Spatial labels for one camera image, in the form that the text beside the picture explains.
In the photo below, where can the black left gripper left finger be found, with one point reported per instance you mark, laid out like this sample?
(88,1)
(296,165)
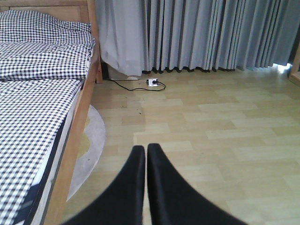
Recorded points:
(122,201)

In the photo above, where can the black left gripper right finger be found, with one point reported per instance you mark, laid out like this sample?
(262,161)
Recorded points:
(173,201)

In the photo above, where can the grey round rug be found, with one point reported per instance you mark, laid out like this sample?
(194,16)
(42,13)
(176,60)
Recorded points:
(90,150)

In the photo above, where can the floor power outlet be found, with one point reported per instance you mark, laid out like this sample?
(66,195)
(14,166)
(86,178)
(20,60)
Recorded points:
(153,82)

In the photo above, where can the checkered bedding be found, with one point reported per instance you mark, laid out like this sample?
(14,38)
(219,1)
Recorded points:
(44,62)

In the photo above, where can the grey curtain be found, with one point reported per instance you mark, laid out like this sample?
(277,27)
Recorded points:
(143,35)

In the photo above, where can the wooden bed frame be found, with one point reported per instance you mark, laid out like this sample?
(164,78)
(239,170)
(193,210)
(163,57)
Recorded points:
(83,11)

